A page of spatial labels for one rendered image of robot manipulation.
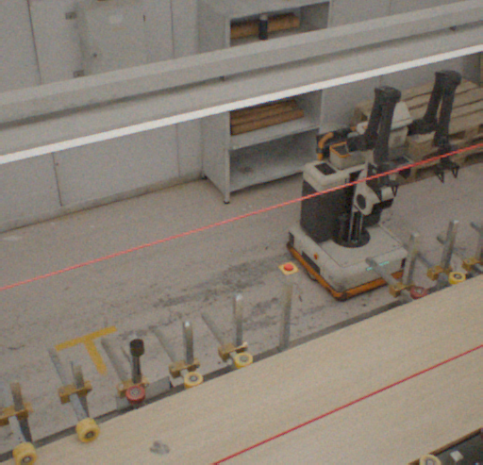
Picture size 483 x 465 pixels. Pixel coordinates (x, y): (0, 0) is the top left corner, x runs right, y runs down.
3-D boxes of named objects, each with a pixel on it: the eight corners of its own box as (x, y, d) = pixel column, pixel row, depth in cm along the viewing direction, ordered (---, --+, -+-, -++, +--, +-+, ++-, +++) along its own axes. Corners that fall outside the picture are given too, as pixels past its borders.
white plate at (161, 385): (116, 409, 333) (114, 394, 327) (169, 389, 343) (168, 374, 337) (117, 410, 332) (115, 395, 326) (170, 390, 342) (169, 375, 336)
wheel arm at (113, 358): (101, 345, 348) (100, 339, 346) (108, 343, 350) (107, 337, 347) (135, 409, 317) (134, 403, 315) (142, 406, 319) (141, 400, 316)
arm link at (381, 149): (396, 88, 397) (379, 91, 392) (403, 92, 393) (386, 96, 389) (384, 155, 423) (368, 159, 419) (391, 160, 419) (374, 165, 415)
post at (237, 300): (232, 369, 356) (232, 293, 328) (238, 366, 357) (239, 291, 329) (235, 373, 353) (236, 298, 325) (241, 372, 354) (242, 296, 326)
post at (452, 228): (434, 290, 404) (449, 218, 376) (439, 288, 406) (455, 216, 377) (438, 293, 402) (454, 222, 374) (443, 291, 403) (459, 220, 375)
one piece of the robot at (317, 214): (295, 239, 527) (302, 136, 478) (358, 219, 548) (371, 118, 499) (321, 265, 503) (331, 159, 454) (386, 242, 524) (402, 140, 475)
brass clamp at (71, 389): (58, 395, 311) (56, 388, 308) (89, 384, 316) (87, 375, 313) (61, 406, 306) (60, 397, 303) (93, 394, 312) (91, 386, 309)
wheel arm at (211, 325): (200, 319, 365) (200, 312, 363) (207, 317, 367) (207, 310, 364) (241, 377, 334) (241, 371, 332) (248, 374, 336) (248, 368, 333)
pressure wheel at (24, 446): (17, 441, 282) (36, 441, 288) (9, 456, 285) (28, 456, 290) (21, 453, 278) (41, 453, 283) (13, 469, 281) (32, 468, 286)
